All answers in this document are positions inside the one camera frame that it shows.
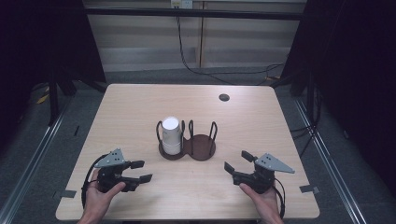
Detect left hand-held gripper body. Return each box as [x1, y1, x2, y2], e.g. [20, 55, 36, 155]
[93, 147, 141, 193]

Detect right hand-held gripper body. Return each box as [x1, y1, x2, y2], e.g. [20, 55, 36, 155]
[233, 152, 296, 194]

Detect dark wire cup holder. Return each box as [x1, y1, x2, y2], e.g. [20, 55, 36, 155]
[155, 119, 219, 161]

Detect person's right hand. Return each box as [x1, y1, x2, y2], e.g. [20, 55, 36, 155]
[238, 182, 281, 218]

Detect person's left hand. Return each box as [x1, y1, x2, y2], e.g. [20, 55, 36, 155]
[83, 169, 127, 218]

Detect grey tape strip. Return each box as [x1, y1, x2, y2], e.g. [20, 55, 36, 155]
[299, 184, 321, 194]
[52, 189, 78, 200]

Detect black metal stand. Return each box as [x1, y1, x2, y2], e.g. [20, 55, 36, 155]
[48, 69, 61, 127]

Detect yellow floor object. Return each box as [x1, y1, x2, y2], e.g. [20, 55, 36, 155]
[35, 92, 50, 105]

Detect black curtain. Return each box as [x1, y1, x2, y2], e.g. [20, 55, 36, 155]
[0, 0, 107, 153]
[279, 0, 396, 190]

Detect black horizontal bar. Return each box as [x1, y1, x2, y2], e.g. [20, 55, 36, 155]
[84, 7, 304, 21]

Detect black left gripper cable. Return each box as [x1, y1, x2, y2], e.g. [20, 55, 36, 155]
[80, 153, 110, 209]

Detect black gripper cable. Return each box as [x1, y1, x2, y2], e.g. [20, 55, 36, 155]
[80, 153, 110, 209]
[272, 177, 287, 219]

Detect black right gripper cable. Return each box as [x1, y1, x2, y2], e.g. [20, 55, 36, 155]
[272, 177, 287, 219]

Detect black floor cables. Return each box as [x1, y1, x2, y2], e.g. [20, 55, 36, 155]
[290, 82, 322, 158]

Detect aluminium floor rail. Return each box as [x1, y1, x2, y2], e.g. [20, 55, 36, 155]
[293, 97, 369, 224]
[0, 96, 73, 224]

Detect black wall cable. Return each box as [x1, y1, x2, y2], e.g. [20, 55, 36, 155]
[175, 7, 285, 87]

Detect white wall outlet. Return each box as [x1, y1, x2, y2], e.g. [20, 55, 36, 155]
[170, 0, 193, 9]

